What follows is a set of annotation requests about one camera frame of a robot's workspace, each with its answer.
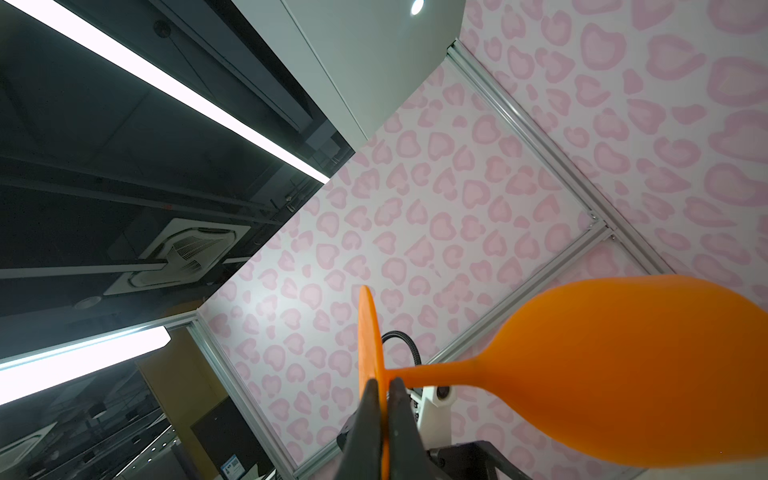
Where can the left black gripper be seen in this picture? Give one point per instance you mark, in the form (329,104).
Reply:
(474,460)

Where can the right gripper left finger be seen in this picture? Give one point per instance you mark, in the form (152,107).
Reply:
(362,454)

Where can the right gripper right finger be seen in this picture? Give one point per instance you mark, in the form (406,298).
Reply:
(408,459)

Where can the orange wine glass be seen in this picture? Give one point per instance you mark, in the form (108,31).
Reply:
(651,372)

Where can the ceiling air conditioner cassette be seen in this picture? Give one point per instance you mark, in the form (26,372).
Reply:
(186,249)

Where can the long ceiling light strip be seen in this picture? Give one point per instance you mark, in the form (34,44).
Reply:
(70,25)

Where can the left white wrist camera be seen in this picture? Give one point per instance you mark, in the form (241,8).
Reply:
(432,408)

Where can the left corner aluminium post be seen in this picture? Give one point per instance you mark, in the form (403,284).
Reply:
(555,159)

